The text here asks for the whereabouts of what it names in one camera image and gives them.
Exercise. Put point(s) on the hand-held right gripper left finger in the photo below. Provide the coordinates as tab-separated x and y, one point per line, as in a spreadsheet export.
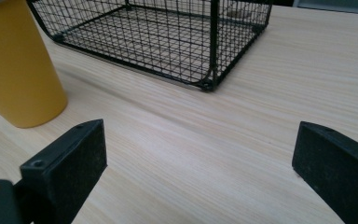
65	168

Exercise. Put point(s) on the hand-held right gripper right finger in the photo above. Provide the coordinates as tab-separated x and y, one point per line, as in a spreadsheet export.
338	168

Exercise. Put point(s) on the yellow cup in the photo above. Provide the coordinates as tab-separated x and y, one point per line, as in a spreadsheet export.
15	65

